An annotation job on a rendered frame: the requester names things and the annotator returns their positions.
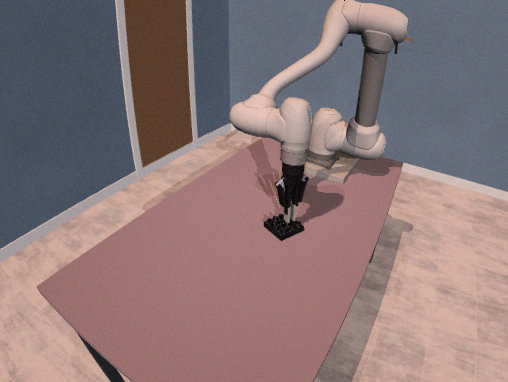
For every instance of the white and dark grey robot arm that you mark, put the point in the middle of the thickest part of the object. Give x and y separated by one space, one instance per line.
292 124

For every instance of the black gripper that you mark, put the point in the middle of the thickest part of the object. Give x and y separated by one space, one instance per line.
288 180

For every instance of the black knob box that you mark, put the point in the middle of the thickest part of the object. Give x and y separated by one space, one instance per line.
286 230

